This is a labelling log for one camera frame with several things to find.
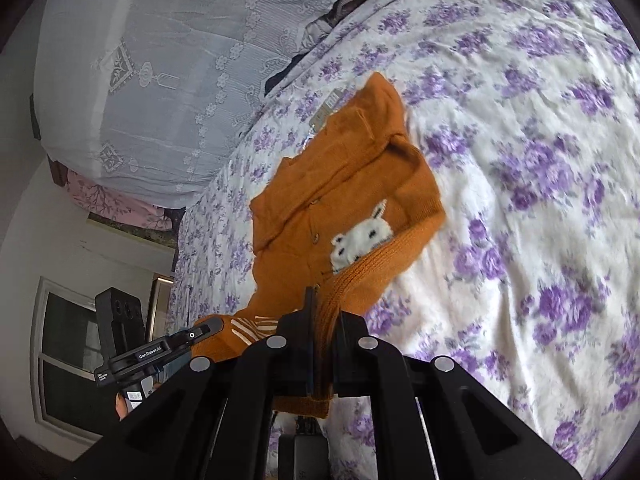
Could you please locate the pink floral cloth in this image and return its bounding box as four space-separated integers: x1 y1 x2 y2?
65 169 173 231

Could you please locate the orange knitted cardigan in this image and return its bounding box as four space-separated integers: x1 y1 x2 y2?
190 71 447 418

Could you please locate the dark green patterned board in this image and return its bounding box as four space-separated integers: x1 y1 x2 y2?
87 210 178 248

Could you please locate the purple floral bedsheet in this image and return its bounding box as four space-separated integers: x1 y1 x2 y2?
167 0 640 480

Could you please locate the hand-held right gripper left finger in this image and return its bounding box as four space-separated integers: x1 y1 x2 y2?
65 285 321 480

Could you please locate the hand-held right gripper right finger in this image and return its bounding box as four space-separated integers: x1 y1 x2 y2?
320 310 583 480

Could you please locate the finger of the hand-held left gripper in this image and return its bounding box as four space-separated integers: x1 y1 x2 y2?
167 317 223 353

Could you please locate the clothing tag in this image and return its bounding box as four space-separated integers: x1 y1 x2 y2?
309 89 345 128

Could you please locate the white framed window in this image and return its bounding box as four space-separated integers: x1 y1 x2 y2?
30 277 151 443

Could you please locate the white lace cloth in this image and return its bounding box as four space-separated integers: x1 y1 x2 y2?
32 0 371 208

